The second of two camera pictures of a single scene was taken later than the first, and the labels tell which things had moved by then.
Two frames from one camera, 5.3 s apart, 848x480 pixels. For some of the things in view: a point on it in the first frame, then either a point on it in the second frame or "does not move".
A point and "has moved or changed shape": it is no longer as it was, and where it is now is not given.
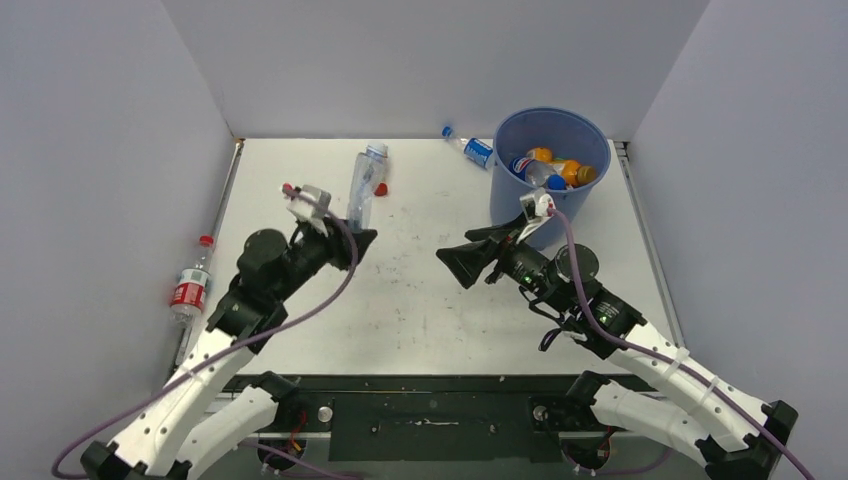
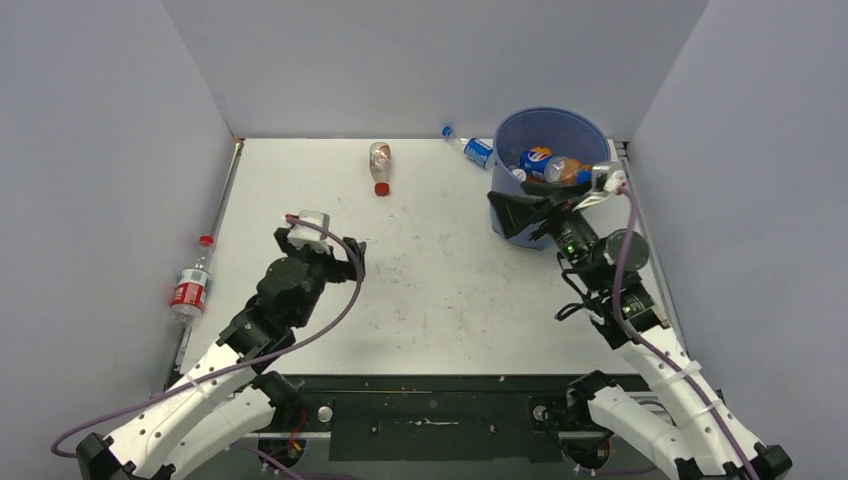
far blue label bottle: [474, 149] does not move
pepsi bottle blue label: [538, 173] has moved or changed shape
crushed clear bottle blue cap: [370, 170] to [562, 171]
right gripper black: [466, 262] to [513, 212]
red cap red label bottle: [189, 297] does not move
